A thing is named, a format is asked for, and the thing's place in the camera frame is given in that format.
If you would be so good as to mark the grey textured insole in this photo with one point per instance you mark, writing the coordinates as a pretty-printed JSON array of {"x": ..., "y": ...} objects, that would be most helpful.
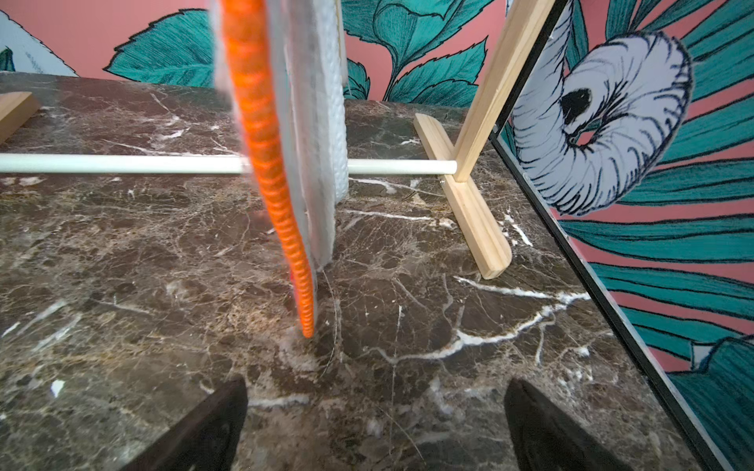
[{"x": 308, "y": 72}]

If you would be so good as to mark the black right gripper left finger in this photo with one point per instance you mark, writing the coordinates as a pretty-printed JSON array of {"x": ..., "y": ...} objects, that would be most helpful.
[{"x": 206, "y": 438}]

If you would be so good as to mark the red orange-edged insole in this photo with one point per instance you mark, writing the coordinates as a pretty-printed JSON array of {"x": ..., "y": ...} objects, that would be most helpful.
[{"x": 245, "y": 38}]

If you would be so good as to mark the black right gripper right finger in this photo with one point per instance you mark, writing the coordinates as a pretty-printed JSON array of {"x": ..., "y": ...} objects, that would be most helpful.
[{"x": 546, "y": 438}]

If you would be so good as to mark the wooden hanger rack frame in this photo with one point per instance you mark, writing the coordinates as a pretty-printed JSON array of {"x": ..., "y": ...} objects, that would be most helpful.
[{"x": 526, "y": 30}]

